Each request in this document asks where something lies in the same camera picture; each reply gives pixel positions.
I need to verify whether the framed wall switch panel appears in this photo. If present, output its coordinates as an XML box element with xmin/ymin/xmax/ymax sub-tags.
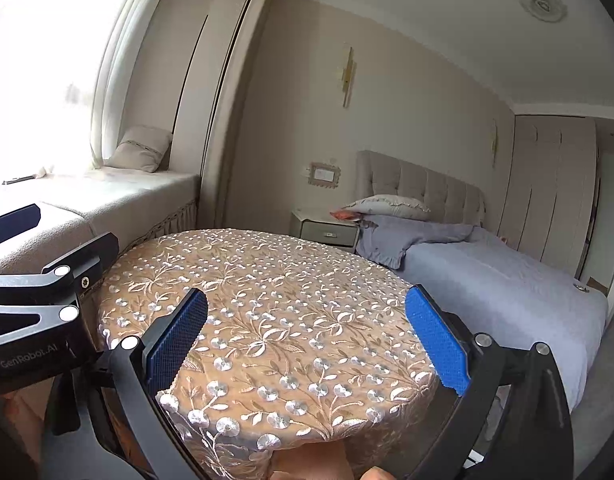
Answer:
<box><xmin>308</xmin><ymin>161</ymin><xmax>340</xmax><ymax>190</ymax></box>

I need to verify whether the pale ruffled bedspread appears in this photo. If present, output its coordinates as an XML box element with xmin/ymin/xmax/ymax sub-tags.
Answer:
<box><xmin>401</xmin><ymin>227</ymin><xmax>610</xmax><ymax>411</ymax></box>

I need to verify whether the person's leg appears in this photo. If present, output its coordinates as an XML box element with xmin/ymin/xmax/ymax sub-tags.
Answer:
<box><xmin>272</xmin><ymin>442</ymin><xmax>394</xmax><ymax>480</ymax></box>

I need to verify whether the person's pink clothing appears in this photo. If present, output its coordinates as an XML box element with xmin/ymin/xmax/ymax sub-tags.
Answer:
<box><xmin>2</xmin><ymin>377</ymin><xmax>56</xmax><ymax>466</ymax></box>

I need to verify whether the white floral pillow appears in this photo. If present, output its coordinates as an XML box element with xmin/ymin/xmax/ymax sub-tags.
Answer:
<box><xmin>339</xmin><ymin>194</ymin><xmax>432</xmax><ymax>221</ymax></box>

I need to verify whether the beige wardrobe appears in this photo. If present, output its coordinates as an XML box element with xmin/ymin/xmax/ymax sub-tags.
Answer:
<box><xmin>499</xmin><ymin>115</ymin><xmax>604</xmax><ymax>282</ymax></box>

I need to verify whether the beige square cushion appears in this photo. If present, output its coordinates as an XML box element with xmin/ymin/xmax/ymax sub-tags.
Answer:
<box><xmin>105</xmin><ymin>126</ymin><xmax>174</xmax><ymax>174</ymax></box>

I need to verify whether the beige upholstered bed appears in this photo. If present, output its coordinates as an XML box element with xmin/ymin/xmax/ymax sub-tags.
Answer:
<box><xmin>354</xmin><ymin>150</ymin><xmax>610</xmax><ymax>411</ymax></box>

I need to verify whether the beige window seat cushion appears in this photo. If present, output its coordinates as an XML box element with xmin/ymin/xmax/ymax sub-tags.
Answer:
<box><xmin>0</xmin><ymin>167</ymin><xmax>201</xmax><ymax>281</ymax></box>

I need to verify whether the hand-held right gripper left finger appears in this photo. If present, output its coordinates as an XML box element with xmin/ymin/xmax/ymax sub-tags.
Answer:
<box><xmin>107</xmin><ymin>287</ymin><xmax>212</xmax><ymax>480</ymax></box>

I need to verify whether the beige lace tablecloth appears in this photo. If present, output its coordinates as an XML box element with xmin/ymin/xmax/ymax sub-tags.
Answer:
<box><xmin>96</xmin><ymin>228</ymin><xmax>440</xmax><ymax>467</ymax></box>

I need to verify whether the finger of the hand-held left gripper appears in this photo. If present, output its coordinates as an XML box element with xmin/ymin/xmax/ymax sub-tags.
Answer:
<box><xmin>0</xmin><ymin>203</ymin><xmax>42</xmax><ymax>257</ymax></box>
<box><xmin>0</xmin><ymin>232</ymin><xmax>120</xmax><ymax>346</ymax></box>

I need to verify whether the grey ruffled blanket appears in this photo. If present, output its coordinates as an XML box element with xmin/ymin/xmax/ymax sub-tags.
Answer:
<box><xmin>356</xmin><ymin>215</ymin><xmax>476</xmax><ymax>269</ymax></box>

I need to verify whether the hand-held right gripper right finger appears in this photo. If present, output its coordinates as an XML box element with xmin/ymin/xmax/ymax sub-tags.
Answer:
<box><xmin>405</xmin><ymin>284</ymin><xmax>575</xmax><ymax>480</ymax></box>

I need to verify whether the grey nightstand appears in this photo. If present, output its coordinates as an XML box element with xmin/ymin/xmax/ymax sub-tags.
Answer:
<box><xmin>289</xmin><ymin>207</ymin><xmax>360</xmax><ymax>254</ymax></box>

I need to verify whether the round ceiling fixture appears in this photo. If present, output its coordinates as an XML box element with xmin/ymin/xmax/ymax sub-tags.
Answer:
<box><xmin>519</xmin><ymin>0</ymin><xmax>569</xmax><ymax>24</ymax></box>

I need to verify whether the white sheer curtain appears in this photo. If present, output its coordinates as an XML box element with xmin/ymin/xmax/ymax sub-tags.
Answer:
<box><xmin>88</xmin><ymin>0</ymin><xmax>178</xmax><ymax>172</ymax></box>

